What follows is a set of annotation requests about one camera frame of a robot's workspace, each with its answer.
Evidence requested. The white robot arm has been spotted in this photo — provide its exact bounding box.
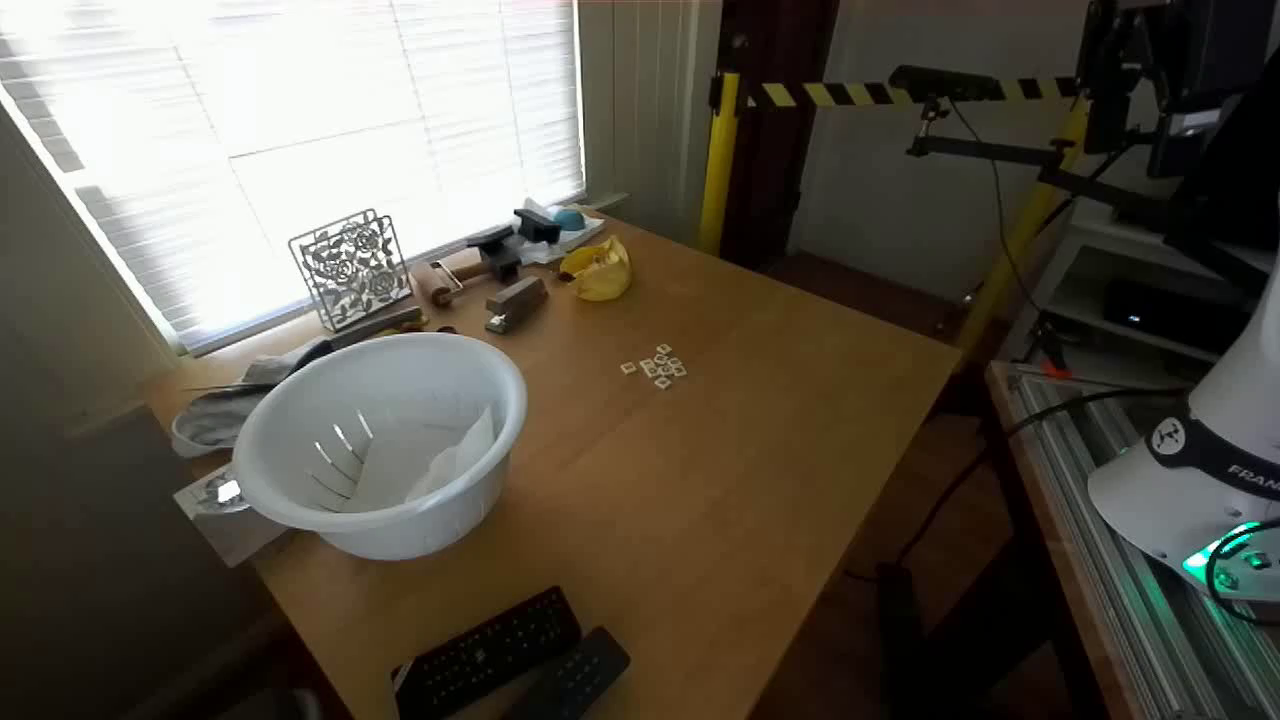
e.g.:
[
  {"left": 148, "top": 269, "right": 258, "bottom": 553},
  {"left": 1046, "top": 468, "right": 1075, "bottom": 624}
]
[{"left": 1090, "top": 274, "right": 1280, "bottom": 602}]

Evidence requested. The grey metal stapler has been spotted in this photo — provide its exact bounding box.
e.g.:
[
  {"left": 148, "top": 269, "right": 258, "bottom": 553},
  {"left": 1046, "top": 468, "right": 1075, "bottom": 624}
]
[{"left": 488, "top": 274, "right": 550, "bottom": 336}]

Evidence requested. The black clamp tool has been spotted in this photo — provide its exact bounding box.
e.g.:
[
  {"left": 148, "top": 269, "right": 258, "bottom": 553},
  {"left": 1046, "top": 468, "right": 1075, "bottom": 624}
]
[{"left": 474, "top": 207, "right": 561, "bottom": 285}]

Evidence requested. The white plastic bowl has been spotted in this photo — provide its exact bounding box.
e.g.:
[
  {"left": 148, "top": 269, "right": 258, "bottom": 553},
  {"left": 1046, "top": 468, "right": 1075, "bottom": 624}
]
[{"left": 231, "top": 330, "right": 528, "bottom": 559}]

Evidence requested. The black yellow striped bar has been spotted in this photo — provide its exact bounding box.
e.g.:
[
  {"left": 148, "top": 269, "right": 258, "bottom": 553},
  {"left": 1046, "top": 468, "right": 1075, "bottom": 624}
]
[{"left": 739, "top": 75, "right": 1081, "bottom": 112}]

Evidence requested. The black remote control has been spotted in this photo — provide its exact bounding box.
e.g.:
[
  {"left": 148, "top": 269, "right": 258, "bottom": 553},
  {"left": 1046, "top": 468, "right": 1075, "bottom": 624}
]
[
  {"left": 504, "top": 628, "right": 633, "bottom": 720},
  {"left": 395, "top": 588, "right": 580, "bottom": 720}
]

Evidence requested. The grey cloth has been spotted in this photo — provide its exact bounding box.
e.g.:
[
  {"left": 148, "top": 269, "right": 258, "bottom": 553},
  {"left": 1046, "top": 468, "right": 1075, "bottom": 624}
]
[{"left": 168, "top": 361, "right": 291, "bottom": 459}]

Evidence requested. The yellow post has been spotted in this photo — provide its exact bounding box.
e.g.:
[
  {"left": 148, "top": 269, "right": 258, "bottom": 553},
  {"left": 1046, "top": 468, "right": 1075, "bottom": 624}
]
[{"left": 700, "top": 71, "right": 739, "bottom": 255}]

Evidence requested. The white wire lattice cube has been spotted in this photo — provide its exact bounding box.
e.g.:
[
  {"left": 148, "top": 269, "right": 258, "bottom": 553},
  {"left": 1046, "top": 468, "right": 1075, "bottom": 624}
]
[{"left": 289, "top": 207, "right": 414, "bottom": 330}]

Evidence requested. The black camera on boom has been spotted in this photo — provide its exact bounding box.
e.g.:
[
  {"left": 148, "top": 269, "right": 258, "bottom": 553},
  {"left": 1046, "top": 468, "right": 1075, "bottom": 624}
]
[{"left": 889, "top": 65, "right": 1004, "bottom": 106}]

